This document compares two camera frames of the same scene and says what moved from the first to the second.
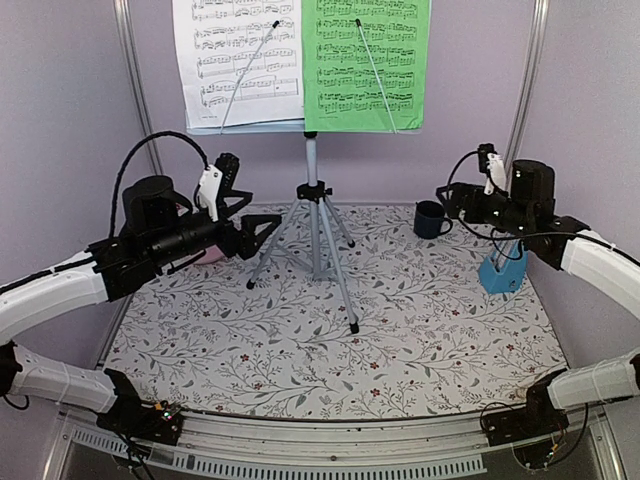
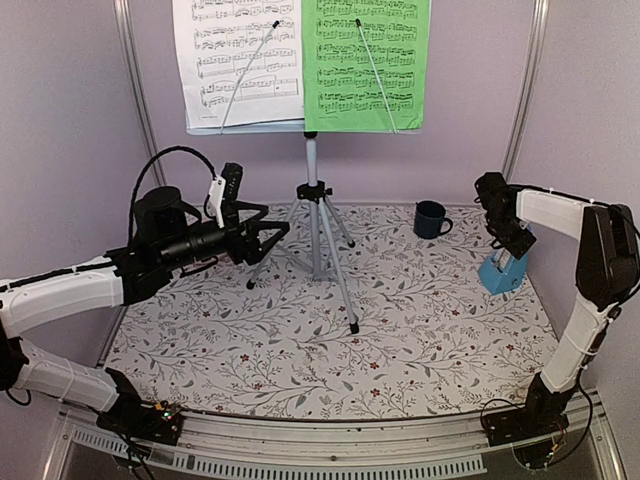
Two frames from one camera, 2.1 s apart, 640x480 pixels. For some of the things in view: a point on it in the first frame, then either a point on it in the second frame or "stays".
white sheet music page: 217,40 stays
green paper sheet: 340,90 stays
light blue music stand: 311,197 stays
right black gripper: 463,189 → 519,246
